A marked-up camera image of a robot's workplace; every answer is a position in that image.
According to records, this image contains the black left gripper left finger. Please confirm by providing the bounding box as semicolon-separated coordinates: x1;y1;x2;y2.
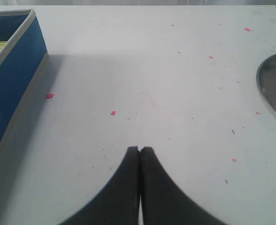
61;146;141;225

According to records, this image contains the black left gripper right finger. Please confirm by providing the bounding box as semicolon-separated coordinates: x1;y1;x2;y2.
140;147;224;225

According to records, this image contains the round steel plate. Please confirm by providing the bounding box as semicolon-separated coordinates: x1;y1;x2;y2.
256;54;276;116

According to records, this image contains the blue fabric storage box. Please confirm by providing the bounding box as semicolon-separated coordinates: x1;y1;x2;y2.
0;9;48;143

